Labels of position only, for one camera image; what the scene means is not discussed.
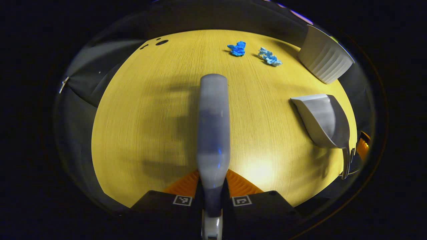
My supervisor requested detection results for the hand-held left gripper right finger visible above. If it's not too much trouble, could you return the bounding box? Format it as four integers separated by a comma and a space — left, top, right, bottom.
223, 169, 302, 222

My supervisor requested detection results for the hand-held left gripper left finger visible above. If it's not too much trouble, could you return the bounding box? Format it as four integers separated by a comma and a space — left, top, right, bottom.
129, 170, 204, 220

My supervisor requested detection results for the grey plastic dustpan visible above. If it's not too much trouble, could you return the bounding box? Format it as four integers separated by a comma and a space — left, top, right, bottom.
290, 94, 355, 180

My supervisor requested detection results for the small grey broom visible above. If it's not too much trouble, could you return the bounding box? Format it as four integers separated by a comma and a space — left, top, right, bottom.
196, 74, 231, 240

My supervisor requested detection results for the white ribbed garbage bin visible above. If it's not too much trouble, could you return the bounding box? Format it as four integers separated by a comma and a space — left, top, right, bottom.
298, 24, 355, 84

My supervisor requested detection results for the light blue paper trash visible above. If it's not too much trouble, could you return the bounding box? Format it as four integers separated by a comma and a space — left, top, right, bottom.
258, 47, 283, 67

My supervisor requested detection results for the dark blue paper trash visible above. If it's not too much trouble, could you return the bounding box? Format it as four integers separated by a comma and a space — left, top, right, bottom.
227, 41, 247, 57

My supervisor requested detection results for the wooden desktop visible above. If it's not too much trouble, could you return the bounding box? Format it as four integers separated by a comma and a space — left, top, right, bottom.
91, 29, 358, 209

